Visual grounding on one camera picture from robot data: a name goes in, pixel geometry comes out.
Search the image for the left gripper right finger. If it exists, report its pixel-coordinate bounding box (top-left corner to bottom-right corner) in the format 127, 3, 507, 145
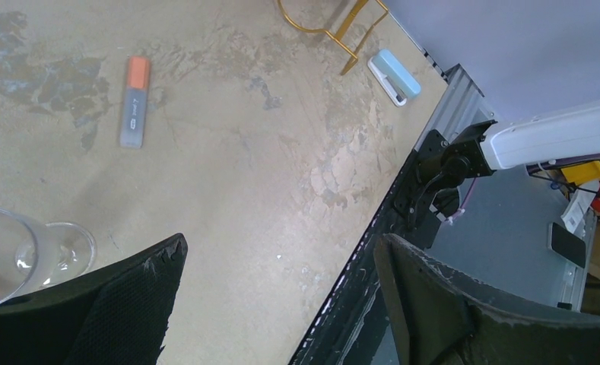
373, 234, 600, 364

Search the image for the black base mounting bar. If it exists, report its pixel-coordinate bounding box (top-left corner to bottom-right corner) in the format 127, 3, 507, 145
290, 130, 447, 364

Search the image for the grey orange highlighter marker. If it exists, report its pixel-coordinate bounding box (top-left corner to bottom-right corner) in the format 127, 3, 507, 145
119, 56, 151, 149

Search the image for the black smartphone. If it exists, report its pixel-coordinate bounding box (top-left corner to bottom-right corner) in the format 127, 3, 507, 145
548, 223, 586, 268

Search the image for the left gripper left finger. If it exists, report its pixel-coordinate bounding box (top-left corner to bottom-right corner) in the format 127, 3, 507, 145
0, 233, 188, 364

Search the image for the gold wire glass rack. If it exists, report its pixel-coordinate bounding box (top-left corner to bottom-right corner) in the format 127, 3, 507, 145
276, 0, 389, 76

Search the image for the clear wine glass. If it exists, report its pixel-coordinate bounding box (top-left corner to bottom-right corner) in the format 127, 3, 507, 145
0, 208, 97, 304

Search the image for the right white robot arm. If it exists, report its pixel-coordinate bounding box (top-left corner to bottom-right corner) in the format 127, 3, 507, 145
405, 101, 600, 231

